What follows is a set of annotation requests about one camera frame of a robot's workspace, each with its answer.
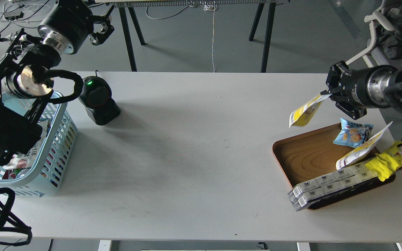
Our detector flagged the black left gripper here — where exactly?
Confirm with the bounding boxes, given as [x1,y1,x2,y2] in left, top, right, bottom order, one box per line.
[38,0,115,54]

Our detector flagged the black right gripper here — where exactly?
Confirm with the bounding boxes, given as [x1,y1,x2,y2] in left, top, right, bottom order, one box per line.
[321,61,397,120]

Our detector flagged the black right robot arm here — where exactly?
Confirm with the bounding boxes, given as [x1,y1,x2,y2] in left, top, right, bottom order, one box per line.
[321,61,402,120]

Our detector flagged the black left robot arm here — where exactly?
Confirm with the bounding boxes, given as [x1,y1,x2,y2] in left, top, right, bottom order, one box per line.
[0,0,121,246]

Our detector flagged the blue snack bag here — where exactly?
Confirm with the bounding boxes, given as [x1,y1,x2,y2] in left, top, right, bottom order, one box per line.
[333,118,374,149]

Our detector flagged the yellow cartoon snack bag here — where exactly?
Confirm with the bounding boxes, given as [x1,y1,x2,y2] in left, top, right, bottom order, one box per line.
[365,141,402,182]

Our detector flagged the long white snack box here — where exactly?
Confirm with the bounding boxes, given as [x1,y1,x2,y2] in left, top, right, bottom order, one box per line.
[287,161,379,211]

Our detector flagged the snack packets in basket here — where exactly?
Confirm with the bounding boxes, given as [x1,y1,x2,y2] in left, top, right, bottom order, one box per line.
[2,119,52,180]

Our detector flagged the light blue plastic basket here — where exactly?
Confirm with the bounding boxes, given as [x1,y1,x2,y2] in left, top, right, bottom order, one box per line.
[0,103,78,197]

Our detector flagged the black barcode scanner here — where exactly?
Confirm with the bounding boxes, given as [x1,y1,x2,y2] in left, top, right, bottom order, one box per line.
[79,70,121,126]

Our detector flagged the brown wooden tray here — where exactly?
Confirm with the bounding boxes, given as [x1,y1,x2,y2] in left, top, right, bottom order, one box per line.
[273,124,396,208]

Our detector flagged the black power adapter on floor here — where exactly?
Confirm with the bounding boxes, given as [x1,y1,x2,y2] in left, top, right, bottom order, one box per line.
[3,9,24,21]

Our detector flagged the black legged background table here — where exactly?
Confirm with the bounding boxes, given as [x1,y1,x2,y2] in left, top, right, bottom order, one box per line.
[93,0,282,73]

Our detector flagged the white hanging cable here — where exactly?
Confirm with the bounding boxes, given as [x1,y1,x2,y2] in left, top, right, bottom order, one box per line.
[204,0,219,73]

